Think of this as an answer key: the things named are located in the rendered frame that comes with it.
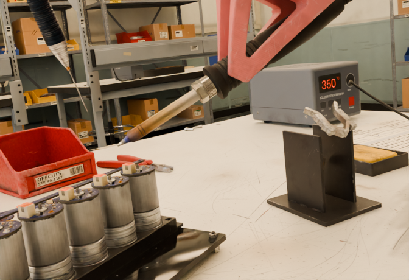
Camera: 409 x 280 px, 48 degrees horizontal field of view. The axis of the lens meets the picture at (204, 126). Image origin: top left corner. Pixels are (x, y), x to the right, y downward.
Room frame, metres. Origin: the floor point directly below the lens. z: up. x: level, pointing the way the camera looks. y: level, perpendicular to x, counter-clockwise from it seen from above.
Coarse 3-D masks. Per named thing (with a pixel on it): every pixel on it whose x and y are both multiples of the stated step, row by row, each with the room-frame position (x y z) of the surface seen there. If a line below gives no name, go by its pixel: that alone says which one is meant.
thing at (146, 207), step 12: (132, 180) 0.31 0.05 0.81; (144, 180) 0.31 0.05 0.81; (132, 192) 0.31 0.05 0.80; (144, 192) 0.31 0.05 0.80; (156, 192) 0.32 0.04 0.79; (132, 204) 0.31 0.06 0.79; (144, 204) 0.31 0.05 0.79; (156, 204) 0.31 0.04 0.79; (144, 216) 0.31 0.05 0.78; (156, 216) 0.31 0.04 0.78; (144, 228) 0.31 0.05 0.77
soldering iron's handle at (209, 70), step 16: (336, 0) 0.32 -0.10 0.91; (320, 16) 0.31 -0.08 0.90; (336, 16) 0.32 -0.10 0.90; (272, 32) 0.31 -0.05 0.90; (304, 32) 0.31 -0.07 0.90; (256, 48) 0.30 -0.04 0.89; (288, 48) 0.31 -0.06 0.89; (224, 64) 0.30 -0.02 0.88; (224, 80) 0.29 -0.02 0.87; (224, 96) 0.30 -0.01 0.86
